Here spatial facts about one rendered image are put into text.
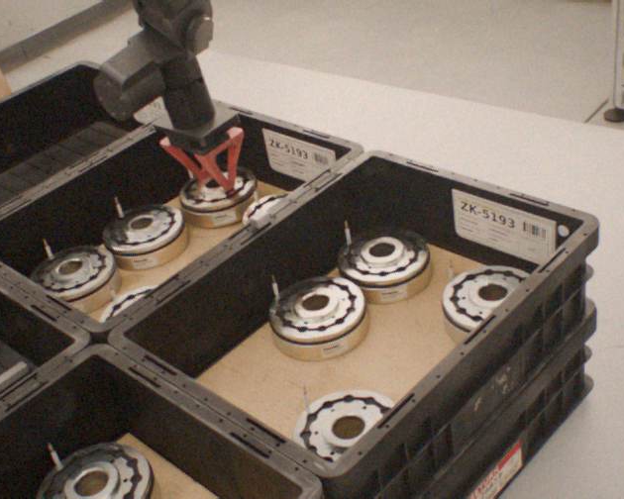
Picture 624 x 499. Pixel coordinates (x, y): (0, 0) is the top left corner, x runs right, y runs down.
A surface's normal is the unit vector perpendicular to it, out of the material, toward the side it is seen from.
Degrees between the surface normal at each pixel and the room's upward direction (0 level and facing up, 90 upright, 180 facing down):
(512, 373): 90
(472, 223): 90
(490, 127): 0
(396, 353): 0
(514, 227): 90
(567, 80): 0
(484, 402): 90
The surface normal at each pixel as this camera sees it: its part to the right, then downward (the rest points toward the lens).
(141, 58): 0.10, -0.52
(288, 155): -0.68, 0.51
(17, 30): 0.77, 0.26
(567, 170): -0.16, -0.81
